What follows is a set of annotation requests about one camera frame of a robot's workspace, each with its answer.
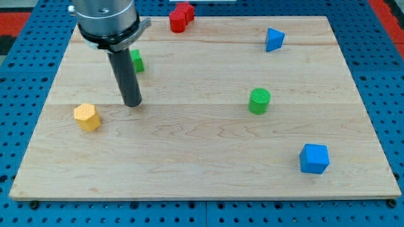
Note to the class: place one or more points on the yellow hexagon block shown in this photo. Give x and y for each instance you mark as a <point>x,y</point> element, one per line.
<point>87,117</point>

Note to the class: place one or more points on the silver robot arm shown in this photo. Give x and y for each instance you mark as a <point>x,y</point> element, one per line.
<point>110,25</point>

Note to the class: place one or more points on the wooden board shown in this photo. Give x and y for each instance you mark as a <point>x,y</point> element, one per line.
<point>193,137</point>

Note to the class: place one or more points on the green cylinder block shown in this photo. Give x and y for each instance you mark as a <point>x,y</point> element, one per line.
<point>259,100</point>

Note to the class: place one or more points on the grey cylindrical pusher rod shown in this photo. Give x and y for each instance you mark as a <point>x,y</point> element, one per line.
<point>125,75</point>

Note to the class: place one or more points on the green cube block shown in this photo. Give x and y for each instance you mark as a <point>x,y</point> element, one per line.
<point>137,60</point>

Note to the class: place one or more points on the red cylinder block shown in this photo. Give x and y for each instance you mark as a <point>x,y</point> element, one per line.
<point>177,21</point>

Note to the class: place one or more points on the red star block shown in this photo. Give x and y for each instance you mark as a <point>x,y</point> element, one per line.
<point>187,9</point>

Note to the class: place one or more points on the blue triangle block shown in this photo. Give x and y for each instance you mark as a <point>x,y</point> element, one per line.
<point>274,39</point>

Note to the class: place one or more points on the blue cube block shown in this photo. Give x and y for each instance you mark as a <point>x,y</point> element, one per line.
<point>314,158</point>

